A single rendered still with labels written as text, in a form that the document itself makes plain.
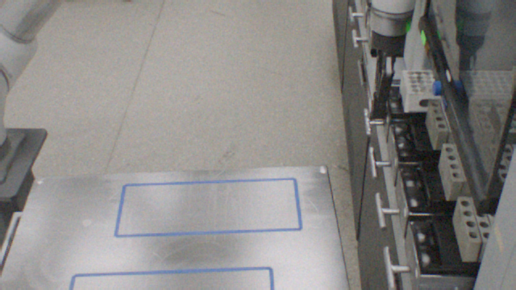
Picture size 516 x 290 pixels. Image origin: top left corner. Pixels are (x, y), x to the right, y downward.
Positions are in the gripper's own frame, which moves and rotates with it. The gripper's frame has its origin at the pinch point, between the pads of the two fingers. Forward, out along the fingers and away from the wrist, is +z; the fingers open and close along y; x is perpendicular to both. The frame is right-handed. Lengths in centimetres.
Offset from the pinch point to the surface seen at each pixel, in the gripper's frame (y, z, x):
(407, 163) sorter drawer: -21.8, -0.7, -3.5
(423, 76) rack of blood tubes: 2.6, -6.8, -9.8
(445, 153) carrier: -27.7, -8.3, -9.0
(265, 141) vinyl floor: 88, 80, 29
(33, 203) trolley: -37, -1, 71
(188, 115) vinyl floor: 106, 81, 64
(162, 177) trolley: -29, -1, 47
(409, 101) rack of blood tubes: -4.9, -4.6, -5.7
